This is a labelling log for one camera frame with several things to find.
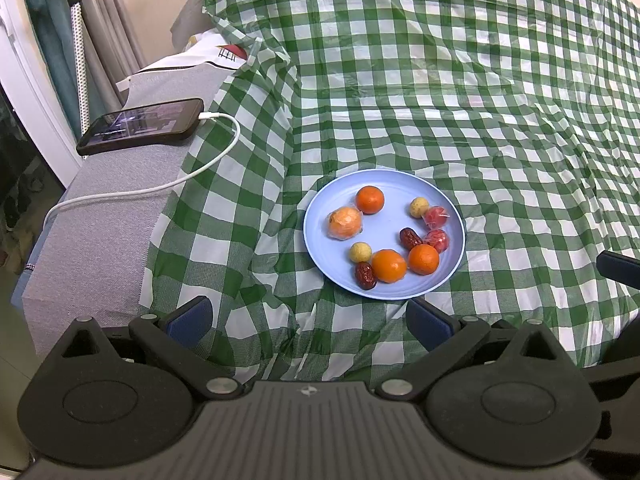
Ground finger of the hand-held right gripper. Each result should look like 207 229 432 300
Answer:
584 310 640 386
596 251 640 291

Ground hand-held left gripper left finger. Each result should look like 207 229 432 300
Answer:
49 296 242 402

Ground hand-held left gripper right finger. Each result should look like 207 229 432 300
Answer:
375 297 577 402

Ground orange mandarin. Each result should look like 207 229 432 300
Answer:
371 249 407 283
356 186 386 215
408 244 441 276

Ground dark red jujube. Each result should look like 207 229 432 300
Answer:
399 227 425 252
355 261 378 291

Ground blue plate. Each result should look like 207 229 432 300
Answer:
303 169 467 301

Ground plastic-wrapped mandarin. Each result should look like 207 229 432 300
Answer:
327 206 363 241

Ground grey bed mattress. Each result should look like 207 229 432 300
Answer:
22 62 236 356

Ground black smartphone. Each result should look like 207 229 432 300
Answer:
76 97 205 157

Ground green checkered cloth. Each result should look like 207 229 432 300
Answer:
145 0 640 383

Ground white printed pillow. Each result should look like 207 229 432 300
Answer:
117 25 256 93

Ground patterned pole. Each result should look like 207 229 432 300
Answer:
54 0 92 131

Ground grey pillow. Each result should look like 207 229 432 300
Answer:
170 0 216 41

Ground teal curtain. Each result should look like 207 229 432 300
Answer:
25 0 81 126

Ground grey curtain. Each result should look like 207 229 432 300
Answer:
75 0 146 106

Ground white charging cable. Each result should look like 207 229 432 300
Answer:
44 111 241 231

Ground white window frame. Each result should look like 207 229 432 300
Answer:
0 0 83 171

